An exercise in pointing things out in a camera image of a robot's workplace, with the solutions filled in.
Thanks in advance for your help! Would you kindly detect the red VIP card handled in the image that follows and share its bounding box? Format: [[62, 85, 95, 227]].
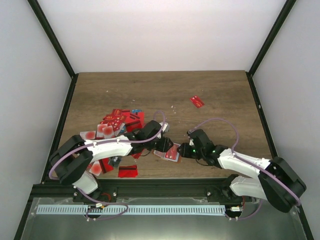
[[163, 143, 180, 163]]

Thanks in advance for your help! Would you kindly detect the brown leather card holder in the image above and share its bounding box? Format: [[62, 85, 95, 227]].
[[152, 143, 181, 163]]

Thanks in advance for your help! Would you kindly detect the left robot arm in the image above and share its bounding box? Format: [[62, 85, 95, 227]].
[[49, 120, 173, 202]]

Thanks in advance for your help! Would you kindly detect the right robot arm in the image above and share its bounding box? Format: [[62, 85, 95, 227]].
[[177, 129, 307, 213]]

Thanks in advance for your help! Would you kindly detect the red card horizontal stripe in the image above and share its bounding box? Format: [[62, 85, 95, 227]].
[[118, 165, 138, 178]]

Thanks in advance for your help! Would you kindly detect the lone red VIP card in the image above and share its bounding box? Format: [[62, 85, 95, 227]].
[[189, 95, 205, 109]]

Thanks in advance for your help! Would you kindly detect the red VIP card top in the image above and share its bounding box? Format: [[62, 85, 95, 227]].
[[103, 108, 131, 123]]

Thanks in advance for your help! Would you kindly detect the white card red circle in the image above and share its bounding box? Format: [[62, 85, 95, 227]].
[[102, 125, 114, 139]]

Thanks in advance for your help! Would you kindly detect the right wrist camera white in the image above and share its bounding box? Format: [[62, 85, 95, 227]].
[[187, 131, 195, 146]]

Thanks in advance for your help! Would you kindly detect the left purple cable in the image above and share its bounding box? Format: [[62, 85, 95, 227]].
[[48, 110, 167, 222]]

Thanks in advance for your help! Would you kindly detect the purple cable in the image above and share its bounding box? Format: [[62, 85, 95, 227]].
[[48, 110, 167, 222], [188, 118, 302, 221]]

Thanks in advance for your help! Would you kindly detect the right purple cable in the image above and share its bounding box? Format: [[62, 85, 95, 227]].
[[188, 118, 302, 221]]

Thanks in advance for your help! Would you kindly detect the black frame front beam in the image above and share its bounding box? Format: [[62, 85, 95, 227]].
[[32, 176, 296, 201]]

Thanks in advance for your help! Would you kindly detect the light blue slotted rail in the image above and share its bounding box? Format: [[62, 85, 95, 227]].
[[36, 204, 226, 216]]

